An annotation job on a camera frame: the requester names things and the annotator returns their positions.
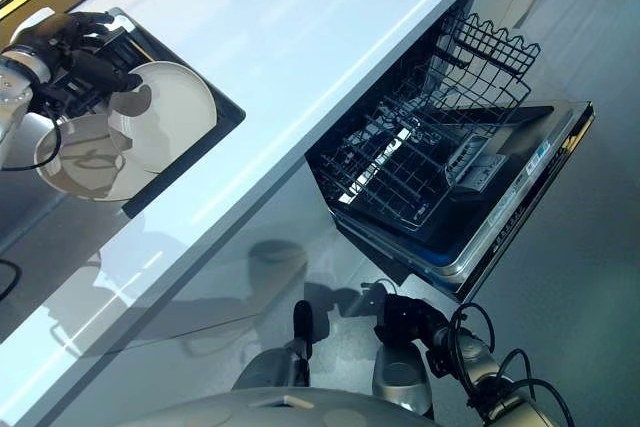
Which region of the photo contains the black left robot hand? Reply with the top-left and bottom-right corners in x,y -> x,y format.
10,8 -> 145,101

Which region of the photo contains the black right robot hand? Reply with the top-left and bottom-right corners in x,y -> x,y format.
372,291 -> 451,348

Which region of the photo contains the large white plate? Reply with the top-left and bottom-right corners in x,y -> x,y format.
106,60 -> 219,177

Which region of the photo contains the open dishwasher door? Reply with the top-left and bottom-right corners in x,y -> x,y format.
327,100 -> 596,304

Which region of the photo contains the silver right robot leg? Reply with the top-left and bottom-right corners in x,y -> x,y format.
371,339 -> 435,418

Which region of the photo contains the silver robot leg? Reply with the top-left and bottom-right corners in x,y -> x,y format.
371,339 -> 435,418
232,299 -> 315,391

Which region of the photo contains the white shallow bowl plate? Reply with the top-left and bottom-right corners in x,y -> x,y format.
33,113 -> 162,204

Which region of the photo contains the silver left robot leg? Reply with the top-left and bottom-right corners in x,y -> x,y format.
232,299 -> 315,391

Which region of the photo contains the black countertop sink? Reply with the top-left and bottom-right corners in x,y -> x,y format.
58,6 -> 247,220

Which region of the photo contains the grey robot torso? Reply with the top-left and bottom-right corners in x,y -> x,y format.
119,385 -> 454,427

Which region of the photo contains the grey detergent dispenser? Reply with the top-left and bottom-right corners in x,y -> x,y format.
443,135 -> 510,194

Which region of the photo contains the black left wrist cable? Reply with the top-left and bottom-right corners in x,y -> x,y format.
0,89 -> 91,172

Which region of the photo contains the dark wire dishwasher rack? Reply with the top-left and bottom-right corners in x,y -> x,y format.
319,91 -> 532,234

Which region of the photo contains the black loose cable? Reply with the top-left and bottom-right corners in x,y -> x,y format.
0,258 -> 22,299

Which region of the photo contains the tall wire dishwasher basket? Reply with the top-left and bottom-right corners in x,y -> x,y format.
422,9 -> 542,113

